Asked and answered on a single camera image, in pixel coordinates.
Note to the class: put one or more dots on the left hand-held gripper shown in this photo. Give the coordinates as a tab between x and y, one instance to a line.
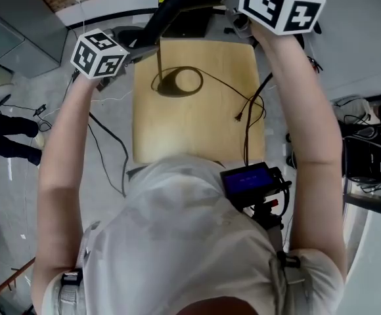
93	54

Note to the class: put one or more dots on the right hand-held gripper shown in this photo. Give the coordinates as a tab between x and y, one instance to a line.
276	5

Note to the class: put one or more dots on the black desk lamp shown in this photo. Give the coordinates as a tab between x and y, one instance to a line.
170	12

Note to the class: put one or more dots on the person's right forearm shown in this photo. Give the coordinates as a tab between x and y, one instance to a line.
305	110

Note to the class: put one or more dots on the person's left forearm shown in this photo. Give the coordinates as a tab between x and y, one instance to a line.
65	136

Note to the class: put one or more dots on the black computer tower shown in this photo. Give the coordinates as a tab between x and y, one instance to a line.
190	25

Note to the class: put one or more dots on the black power adapter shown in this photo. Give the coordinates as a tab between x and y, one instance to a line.
39	109

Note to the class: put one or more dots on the silver refrigerator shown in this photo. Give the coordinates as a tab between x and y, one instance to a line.
13	21

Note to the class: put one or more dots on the white backpack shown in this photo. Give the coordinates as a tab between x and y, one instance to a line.
351	108

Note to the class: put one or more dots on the black waist monitor blue screen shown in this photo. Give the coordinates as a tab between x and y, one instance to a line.
246	180

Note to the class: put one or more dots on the person's white t-shirt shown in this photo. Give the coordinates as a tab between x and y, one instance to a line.
177	241

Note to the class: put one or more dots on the brown wooden stand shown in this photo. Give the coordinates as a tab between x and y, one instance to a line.
3	284

